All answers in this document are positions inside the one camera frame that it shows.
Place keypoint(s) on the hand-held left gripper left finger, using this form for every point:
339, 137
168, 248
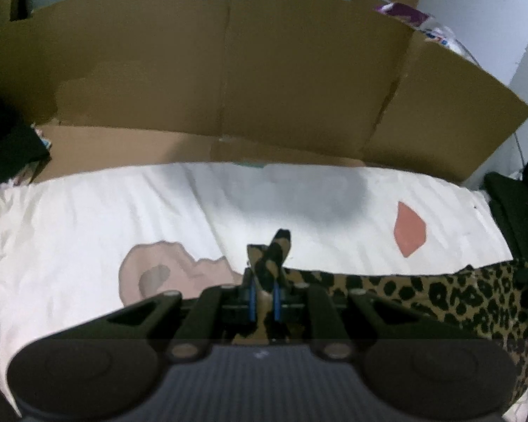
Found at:
251, 303

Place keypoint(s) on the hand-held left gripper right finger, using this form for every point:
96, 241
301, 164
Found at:
276, 305

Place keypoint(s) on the leopard print garment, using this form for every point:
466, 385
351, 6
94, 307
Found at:
457, 299

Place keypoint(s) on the cream printed blanket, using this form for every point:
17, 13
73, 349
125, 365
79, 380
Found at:
92, 215

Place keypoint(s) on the brown cardboard sheet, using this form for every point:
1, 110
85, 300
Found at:
246, 66

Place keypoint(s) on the black folded garment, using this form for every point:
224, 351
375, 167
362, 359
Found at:
519, 220

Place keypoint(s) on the small black cloth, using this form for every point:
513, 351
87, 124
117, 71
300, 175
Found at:
13, 145

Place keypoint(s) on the purple white refill pouch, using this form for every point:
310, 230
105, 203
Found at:
416, 20

